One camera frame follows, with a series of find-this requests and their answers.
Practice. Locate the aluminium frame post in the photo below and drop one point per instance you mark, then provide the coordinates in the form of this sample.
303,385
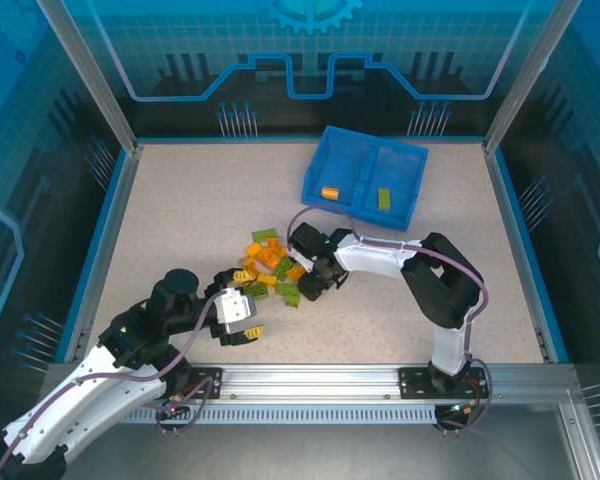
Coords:
90,85
525,85

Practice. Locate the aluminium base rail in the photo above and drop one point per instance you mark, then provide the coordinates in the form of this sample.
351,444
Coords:
310,380

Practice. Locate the aluminium corner strut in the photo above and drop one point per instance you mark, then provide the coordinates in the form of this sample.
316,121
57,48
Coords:
577,440

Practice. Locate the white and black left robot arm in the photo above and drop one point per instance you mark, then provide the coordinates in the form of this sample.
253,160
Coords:
80,400

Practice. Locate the black power connector with light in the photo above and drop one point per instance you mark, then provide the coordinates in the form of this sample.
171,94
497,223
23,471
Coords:
174,411
457,410

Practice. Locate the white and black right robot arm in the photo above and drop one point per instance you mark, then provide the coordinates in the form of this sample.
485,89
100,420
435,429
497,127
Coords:
375,257

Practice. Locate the blue two-compartment plastic bin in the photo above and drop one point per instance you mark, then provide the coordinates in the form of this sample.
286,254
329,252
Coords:
400,165

